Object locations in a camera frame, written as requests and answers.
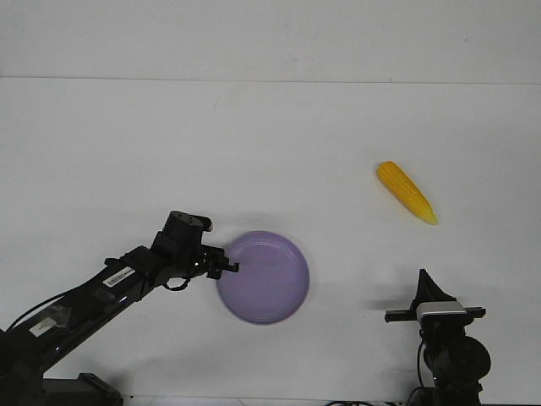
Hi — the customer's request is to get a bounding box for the yellow corn cob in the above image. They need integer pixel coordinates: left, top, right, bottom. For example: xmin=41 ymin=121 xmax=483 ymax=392
xmin=376 ymin=161 xmax=439 ymax=226

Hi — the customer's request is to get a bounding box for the purple round plate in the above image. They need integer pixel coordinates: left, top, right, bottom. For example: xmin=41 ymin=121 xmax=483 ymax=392
xmin=216 ymin=231 xmax=310 ymax=326

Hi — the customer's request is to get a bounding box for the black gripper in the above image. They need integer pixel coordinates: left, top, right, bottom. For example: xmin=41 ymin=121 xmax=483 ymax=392
xmin=385 ymin=269 xmax=485 ymax=337
xmin=150 ymin=211 xmax=239 ymax=284

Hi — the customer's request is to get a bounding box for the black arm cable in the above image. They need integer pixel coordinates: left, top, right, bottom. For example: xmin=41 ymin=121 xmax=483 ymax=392
xmin=415 ymin=329 xmax=426 ymax=390
xmin=162 ymin=275 xmax=190 ymax=292

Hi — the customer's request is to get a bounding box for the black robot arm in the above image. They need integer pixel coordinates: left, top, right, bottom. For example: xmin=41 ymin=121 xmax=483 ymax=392
xmin=1 ymin=211 xmax=239 ymax=405
xmin=384 ymin=269 xmax=491 ymax=405

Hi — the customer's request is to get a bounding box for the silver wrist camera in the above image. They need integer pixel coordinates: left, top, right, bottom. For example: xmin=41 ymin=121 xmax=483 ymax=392
xmin=416 ymin=301 xmax=467 ymax=323

